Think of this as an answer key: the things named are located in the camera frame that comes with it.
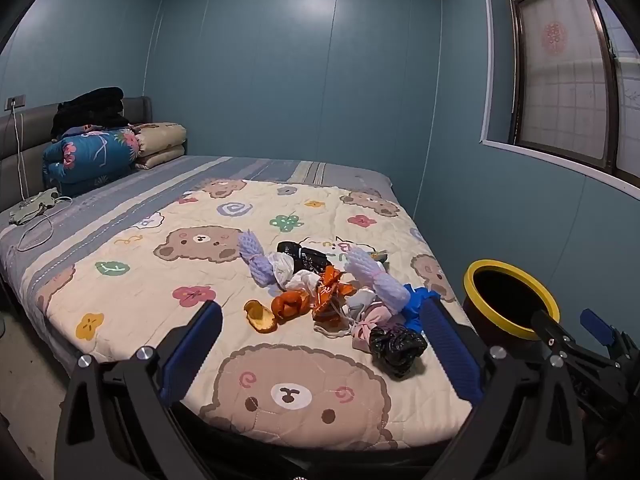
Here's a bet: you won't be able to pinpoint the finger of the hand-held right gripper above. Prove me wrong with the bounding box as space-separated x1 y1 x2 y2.
530 310 625 382
580 308 640 361

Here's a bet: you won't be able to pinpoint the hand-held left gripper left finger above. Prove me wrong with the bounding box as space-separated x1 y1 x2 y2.
54 301 224 480

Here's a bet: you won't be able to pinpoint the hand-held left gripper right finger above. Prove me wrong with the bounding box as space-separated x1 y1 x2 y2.
419 296 586 480

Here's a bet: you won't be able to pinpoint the yellow rimmed trash bin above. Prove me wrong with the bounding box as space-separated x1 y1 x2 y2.
462 259 561 342

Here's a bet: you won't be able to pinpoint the black plastic bag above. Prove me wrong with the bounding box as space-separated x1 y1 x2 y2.
370 326 429 379

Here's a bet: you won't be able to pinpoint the blue glove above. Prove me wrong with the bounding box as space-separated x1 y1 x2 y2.
400 283 443 333

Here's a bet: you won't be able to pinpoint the pink plastic bag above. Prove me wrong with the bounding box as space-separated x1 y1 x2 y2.
350 304 397 353

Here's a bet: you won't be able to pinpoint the large purple foam fruit net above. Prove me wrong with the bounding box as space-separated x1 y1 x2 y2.
345 247 412 312

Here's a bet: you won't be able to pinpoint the orange bag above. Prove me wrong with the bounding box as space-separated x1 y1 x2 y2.
271 292 312 320

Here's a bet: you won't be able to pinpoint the small purple foam fruit net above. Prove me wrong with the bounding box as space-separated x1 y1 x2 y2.
238 229 277 287

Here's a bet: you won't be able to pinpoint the white plastic bag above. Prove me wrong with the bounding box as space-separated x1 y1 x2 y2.
267 252 300 291

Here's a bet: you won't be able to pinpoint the orange foil wrapper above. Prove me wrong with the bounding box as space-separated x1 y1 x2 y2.
312 266 357 322

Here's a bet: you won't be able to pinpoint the bear print blanket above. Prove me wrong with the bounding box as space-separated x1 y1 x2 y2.
35 179 476 451

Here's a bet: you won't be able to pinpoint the grey striped bed sheet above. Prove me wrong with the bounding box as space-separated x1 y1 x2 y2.
0 155 396 321

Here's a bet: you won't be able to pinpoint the beige pillows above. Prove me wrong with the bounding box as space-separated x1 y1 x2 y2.
131 121 188 171

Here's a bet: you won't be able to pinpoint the blue floral folded quilt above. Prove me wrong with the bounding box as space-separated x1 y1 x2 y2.
41 127 141 196

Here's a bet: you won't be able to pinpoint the frosted window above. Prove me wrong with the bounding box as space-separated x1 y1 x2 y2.
480 0 640 188

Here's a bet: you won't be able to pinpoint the black clothing pile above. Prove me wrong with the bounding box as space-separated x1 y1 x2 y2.
50 86 132 141

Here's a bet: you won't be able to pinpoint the grey padded headboard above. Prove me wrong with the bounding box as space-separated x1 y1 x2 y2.
0 96 153 211

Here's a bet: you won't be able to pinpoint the white charging cable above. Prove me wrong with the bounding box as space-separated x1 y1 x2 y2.
12 105 73 252

